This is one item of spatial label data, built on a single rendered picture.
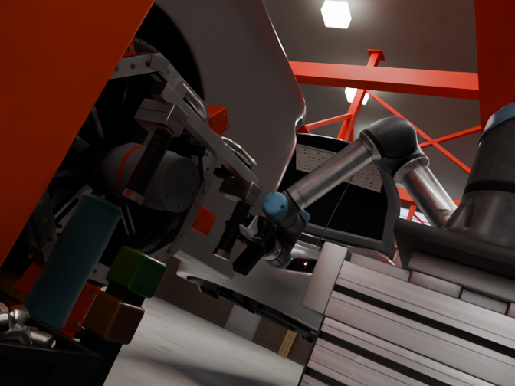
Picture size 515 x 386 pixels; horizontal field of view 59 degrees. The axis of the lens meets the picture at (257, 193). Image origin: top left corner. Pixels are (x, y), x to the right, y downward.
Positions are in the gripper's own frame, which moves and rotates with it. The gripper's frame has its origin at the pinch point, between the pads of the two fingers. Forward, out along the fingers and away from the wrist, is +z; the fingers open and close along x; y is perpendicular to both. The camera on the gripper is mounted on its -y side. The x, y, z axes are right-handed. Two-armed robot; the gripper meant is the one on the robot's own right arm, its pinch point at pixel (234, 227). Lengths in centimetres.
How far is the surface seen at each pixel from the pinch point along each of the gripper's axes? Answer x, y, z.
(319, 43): -370, 567, -651
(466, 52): -72, 567, -637
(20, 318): 22, -26, 66
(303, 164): -127, 141, -296
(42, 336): 26, -26, 67
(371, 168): -56, 146, -282
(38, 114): 10, -8, 67
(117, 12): 11, 8, 65
